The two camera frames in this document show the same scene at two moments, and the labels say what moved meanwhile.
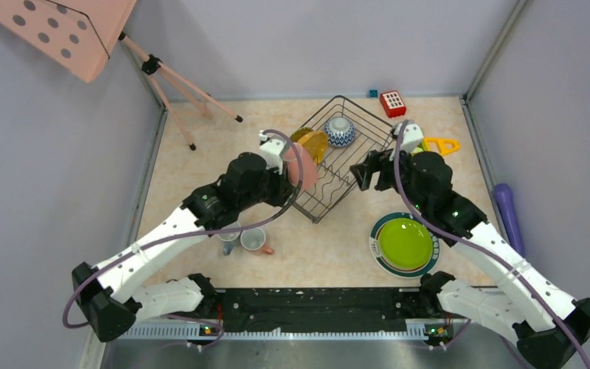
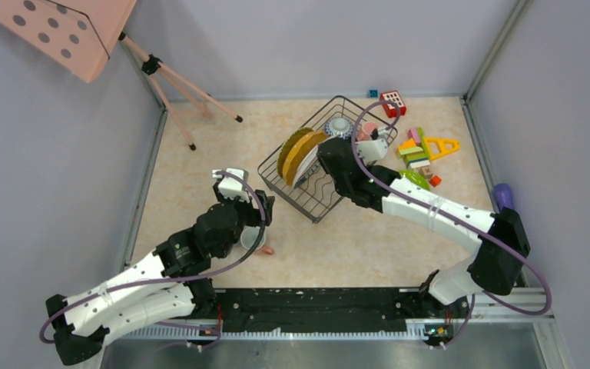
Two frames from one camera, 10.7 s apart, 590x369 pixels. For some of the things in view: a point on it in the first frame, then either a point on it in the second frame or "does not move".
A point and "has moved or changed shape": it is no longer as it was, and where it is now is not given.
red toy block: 392,104 does not move
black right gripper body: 386,167 -> 340,187
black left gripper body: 271,191 -> 248,215
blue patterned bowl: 341,131 does not move
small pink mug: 254,238 does not move
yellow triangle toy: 443,145 does not move
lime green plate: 405,244 has moved or changed shape
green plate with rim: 374,249 -> 308,163
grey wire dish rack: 353,131 does not move
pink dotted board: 81,34 does not move
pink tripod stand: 153,65 does not move
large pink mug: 310,175 -> 365,134
